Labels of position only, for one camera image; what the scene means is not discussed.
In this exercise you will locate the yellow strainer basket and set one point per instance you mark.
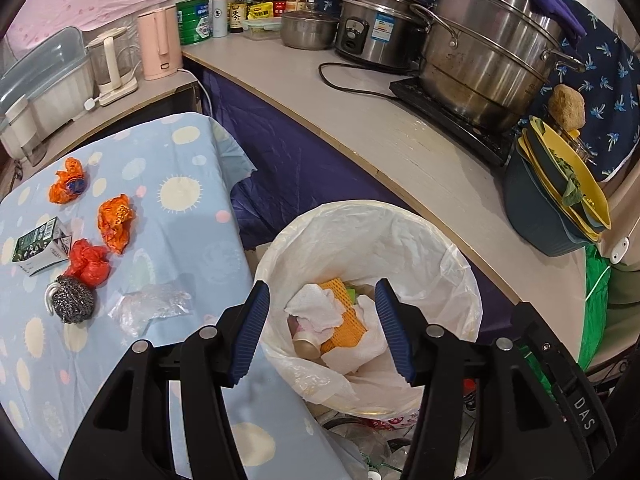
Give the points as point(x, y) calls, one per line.
point(522, 147)
point(595, 205)

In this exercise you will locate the purple counter skirt cloth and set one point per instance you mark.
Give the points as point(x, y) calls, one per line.
point(270, 125)

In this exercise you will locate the white tissue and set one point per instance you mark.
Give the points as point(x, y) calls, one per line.
point(315, 305)
point(360, 355)

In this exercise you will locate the brown loofah sponge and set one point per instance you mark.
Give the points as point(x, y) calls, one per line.
point(566, 107)

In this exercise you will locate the red and white packet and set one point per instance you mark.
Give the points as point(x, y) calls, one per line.
point(390, 420)

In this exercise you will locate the large blue plastic basin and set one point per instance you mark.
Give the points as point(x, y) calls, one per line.
point(535, 210)

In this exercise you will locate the orange wrapper with blue print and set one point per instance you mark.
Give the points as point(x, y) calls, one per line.
point(67, 182)

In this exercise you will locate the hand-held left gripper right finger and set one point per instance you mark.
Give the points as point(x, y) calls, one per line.
point(395, 330)

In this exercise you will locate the pink electric kettle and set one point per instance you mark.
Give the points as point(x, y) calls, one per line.
point(157, 45)

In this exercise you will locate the steel wool scrubber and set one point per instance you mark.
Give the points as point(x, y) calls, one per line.
point(75, 300)

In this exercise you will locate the red plastic bag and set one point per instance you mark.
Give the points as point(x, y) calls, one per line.
point(89, 265)

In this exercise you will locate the round bin with white liner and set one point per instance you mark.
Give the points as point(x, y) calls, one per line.
point(440, 280)

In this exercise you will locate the large stainless steamer pot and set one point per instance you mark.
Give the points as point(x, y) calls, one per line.
point(480, 60)

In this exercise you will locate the green leaf vegetable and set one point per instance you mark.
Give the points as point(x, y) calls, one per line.
point(570, 185)

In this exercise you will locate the clear plastic bag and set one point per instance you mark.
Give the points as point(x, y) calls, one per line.
point(150, 307)

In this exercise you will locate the clear round plastic lid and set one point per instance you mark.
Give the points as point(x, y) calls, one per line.
point(365, 450)

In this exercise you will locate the black induction cooktop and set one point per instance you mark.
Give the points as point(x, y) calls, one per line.
point(435, 110)

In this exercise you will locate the beige cloth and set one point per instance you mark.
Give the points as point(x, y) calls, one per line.
point(622, 285)

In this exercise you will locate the orange foam net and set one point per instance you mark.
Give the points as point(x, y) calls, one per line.
point(345, 330)

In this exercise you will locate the small pink printed bottle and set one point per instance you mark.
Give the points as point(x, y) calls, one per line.
point(306, 345)

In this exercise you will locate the white power plug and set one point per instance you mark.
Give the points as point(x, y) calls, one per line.
point(90, 104)

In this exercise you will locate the green and white drink carton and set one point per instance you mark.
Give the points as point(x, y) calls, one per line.
point(40, 247)

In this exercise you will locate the white thermos bottle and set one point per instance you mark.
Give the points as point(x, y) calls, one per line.
point(219, 16)

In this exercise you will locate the green tin can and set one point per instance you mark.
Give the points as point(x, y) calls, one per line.
point(194, 20)

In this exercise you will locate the soy sauce bottle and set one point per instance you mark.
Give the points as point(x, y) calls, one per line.
point(238, 12)

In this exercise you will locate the clear food container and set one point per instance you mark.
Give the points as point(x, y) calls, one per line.
point(262, 29)

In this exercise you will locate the blue dotted tablecloth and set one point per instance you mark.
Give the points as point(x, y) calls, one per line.
point(150, 180)

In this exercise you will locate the dish box with clear lid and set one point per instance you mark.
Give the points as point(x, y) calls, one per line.
point(50, 75)

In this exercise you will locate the stainless rice cooker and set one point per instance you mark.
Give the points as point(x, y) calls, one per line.
point(380, 30)

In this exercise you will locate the glass kettle with white base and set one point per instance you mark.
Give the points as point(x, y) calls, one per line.
point(112, 67)

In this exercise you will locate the small steel pot with lid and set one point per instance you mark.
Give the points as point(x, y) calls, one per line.
point(307, 30)

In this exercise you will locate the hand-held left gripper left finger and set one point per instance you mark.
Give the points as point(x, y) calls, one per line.
point(250, 335)

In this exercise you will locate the green cardboard box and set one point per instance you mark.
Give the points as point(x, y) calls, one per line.
point(353, 295)

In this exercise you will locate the green plastic bag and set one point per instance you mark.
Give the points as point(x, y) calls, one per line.
point(595, 310)

